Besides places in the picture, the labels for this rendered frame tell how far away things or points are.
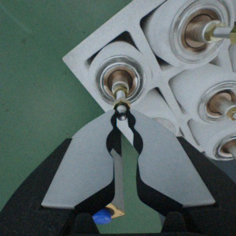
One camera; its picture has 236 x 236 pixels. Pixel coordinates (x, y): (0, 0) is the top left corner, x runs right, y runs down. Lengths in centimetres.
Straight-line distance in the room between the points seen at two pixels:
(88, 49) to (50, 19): 23
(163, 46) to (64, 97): 39
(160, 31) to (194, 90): 11
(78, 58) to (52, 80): 25
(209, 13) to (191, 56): 5
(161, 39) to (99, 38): 11
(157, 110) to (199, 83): 8
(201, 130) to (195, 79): 13
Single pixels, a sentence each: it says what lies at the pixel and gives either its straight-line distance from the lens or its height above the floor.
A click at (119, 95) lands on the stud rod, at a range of 15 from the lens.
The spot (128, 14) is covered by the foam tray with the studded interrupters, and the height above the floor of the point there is 18.
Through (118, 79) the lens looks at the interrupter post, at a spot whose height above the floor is 27.
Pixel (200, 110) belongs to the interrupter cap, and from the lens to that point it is 26.
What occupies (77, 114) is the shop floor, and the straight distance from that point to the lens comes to 55.
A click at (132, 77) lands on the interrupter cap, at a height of 25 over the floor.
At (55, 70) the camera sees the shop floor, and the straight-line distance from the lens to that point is 50.
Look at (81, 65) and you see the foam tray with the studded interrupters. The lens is 28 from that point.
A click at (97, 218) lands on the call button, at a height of 33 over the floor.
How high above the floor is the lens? 45
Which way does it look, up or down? 58 degrees down
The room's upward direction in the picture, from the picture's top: 179 degrees clockwise
